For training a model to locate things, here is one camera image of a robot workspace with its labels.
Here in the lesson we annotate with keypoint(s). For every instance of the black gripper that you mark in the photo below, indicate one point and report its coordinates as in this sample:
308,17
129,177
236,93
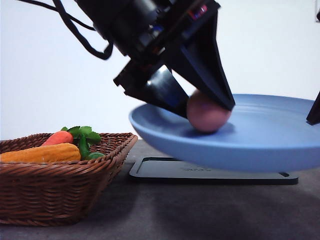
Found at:
149,32

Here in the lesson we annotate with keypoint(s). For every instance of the yellow toy corn cob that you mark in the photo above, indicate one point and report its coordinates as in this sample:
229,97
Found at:
55,152

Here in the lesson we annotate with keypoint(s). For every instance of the green carrot leaves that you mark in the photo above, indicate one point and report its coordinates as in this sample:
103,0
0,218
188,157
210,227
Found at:
83,137

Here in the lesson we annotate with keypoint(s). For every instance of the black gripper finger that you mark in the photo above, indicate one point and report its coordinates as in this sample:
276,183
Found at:
314,115

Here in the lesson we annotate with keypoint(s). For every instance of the blue plate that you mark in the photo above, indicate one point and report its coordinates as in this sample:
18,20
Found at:
264,132

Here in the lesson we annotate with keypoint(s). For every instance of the black tray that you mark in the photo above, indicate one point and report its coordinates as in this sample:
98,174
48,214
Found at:
269,178

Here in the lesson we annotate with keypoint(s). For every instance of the orange toy carrot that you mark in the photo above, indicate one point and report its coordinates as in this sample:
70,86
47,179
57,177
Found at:
59,137

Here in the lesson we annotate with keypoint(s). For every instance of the black cable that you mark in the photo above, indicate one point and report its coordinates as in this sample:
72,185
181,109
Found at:
57,7

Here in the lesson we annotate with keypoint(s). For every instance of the brown wicker basket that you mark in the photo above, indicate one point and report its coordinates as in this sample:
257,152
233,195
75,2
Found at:
57,193

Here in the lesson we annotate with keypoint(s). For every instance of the brown egg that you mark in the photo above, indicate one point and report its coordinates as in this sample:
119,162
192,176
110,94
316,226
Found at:
205,115

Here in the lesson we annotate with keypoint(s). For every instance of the green toy pepper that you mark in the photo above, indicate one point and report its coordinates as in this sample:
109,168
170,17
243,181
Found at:
94,155

